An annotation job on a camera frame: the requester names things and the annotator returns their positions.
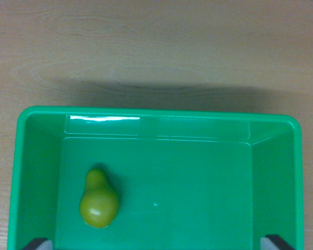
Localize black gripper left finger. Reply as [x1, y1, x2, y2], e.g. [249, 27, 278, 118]
[21, 237, 53, 250]

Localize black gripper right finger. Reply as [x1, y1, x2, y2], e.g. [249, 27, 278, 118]
[260, 234, 297, 250]

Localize green pear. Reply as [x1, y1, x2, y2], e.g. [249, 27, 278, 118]
[79, 168, 120, 229]

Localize green plastic bin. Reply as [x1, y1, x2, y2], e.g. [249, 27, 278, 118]
[7, 105, 303, 250]

